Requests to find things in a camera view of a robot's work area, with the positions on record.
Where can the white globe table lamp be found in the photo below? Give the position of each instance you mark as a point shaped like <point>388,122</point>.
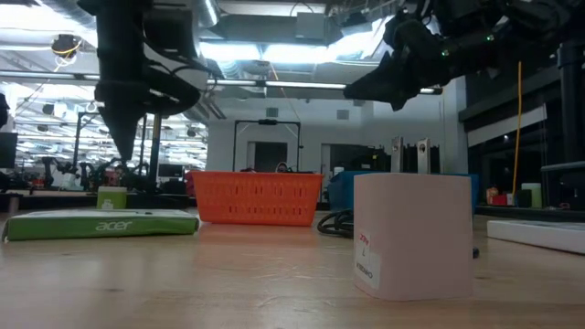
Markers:
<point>156,151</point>

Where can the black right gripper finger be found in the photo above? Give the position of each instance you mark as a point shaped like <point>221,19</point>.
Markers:
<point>386,84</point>

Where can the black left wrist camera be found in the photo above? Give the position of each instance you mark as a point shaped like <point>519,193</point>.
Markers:
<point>171,29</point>

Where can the blue plastic bin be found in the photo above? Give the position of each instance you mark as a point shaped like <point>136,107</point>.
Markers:
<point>340,189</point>

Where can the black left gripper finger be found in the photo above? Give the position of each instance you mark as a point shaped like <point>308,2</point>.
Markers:
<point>122,130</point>

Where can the black ceiling dome fixture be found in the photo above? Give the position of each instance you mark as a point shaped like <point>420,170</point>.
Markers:
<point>65,45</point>

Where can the red plastic basket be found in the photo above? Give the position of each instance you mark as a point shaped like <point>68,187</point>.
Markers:
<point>188,183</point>

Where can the small red box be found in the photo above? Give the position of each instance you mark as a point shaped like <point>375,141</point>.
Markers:
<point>499,199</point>

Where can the black monitor screen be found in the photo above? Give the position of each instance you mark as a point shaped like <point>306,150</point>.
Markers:
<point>8,150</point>

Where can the orange plastic basket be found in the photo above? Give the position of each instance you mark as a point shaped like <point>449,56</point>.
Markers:
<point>256,198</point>

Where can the silver metal bracket post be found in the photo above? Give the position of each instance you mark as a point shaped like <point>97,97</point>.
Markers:
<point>423,156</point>
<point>396,155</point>

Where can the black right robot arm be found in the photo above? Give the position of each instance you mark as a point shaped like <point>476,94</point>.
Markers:
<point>503,27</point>

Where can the white cube charger with label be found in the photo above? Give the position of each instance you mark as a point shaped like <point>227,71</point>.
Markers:
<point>411,237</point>

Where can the black metal frame stand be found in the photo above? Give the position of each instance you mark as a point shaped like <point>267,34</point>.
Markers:
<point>267,122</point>

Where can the white flat package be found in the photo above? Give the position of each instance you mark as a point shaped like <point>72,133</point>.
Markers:
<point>535,235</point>

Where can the green white acer box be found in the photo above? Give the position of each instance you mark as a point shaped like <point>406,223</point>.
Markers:
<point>100,226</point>

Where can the pale green container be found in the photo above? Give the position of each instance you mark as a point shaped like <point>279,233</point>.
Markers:
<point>531,195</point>

